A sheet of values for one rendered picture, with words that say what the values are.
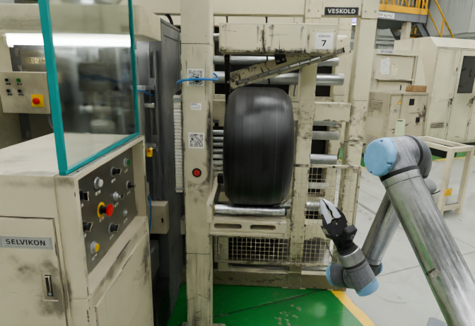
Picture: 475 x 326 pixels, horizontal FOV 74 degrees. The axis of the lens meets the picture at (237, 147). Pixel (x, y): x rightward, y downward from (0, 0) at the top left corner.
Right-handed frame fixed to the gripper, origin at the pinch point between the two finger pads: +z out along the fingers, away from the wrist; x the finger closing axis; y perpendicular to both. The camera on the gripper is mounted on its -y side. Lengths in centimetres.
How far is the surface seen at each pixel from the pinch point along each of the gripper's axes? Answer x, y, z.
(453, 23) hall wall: 1089, 852, 187
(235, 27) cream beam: 13, 30, 92
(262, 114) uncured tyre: -2.8, 7.7, 41.9
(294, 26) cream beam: 39, 25, 78
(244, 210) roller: -24.8, 32.6, 8.6
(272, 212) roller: -13.6, 30.7, 1.8
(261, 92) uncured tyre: 4, 15, 52
